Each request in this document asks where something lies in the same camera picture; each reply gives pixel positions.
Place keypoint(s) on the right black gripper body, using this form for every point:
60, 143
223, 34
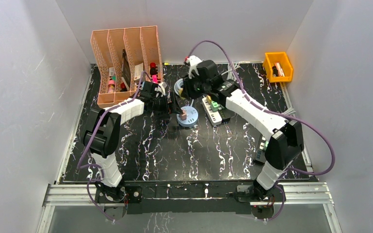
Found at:
195, 88

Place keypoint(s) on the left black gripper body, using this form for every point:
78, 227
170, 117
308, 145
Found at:
170, 105

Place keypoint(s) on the round blue power socket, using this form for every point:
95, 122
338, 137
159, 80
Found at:
192, 117

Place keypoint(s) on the white power strip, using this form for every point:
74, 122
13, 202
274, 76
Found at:
213, 116

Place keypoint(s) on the pink plug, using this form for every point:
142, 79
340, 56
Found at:
183, 115

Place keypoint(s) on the green plug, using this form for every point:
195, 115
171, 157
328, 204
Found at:
214, 106

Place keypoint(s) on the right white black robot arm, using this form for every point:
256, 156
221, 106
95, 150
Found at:
284, 137

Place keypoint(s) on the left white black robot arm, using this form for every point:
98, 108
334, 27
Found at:
101, 140

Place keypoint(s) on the black power strip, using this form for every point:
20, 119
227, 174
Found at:
260, 158
225, 114

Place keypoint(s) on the pink file organizer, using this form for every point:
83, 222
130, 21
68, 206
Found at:
121, 55

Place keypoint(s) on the orange storage bin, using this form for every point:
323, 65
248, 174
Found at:
278, 67

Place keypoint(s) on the right side black power strip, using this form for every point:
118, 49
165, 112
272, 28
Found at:
260, 158

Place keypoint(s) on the aluminium base frame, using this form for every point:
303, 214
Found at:
185, 197

